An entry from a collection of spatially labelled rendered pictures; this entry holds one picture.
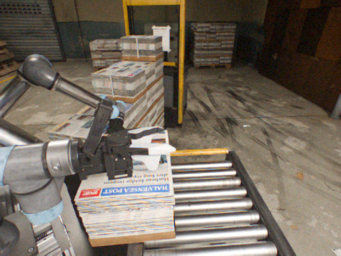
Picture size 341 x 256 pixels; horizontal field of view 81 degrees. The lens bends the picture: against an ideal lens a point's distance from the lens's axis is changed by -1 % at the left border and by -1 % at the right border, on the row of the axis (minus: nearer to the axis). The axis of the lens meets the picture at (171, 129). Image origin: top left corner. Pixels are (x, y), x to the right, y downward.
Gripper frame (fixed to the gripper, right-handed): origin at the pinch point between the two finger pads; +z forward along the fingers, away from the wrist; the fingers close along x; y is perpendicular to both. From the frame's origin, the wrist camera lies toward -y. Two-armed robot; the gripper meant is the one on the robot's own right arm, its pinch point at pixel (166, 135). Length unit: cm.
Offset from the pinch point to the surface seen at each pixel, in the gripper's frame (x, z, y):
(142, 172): -14.8, -5.3, 18.5
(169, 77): -241, 57, 19
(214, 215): -13.3, 20.2, 42.0
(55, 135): -91, -54, 31
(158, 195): -4.9, -2.3, 20.3
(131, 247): -8.4, -12.0, 42.8
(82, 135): -83, -36, 30
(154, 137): -35.0, 2.2, 15.6
